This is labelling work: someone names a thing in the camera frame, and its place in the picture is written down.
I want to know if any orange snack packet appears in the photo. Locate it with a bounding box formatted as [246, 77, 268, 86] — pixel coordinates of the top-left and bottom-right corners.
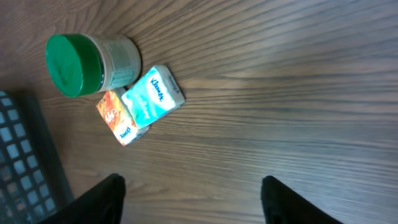
[96, 87, 149, 146]

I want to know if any grey plastic mesh basket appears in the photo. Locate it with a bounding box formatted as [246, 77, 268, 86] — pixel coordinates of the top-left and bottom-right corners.
[1, 91, 74, 223]

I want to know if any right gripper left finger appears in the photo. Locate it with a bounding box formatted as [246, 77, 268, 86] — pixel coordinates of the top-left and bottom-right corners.
[40, 174, 126, 224]

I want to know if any green white small box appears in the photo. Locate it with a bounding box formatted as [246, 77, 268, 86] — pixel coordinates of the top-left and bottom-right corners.
[122, 65, 185, 129]

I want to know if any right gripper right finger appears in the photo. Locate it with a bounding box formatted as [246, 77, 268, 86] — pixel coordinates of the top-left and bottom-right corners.
[261, 175, 341, 224]

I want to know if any green lidded jar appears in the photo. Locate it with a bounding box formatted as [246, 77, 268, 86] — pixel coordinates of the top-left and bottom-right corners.
[45, 34, 142, 98]

